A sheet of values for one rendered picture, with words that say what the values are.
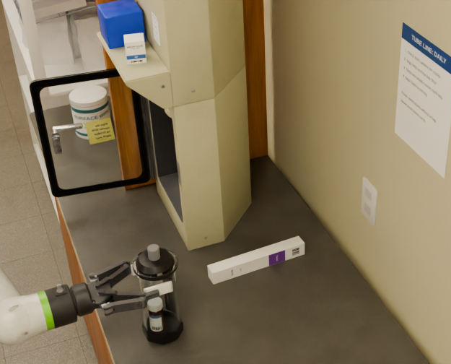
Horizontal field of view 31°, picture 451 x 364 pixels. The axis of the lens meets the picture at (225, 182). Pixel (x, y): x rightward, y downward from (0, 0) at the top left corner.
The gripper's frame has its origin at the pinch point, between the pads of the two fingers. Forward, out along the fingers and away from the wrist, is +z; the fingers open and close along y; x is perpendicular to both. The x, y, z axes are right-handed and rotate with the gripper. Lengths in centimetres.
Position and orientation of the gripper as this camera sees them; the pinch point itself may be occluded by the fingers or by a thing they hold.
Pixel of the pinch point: (155, 276)
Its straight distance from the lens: 201.5
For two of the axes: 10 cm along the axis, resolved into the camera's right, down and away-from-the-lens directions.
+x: 0.4, 8.3, 5.6
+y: -4.0, -5.0, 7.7
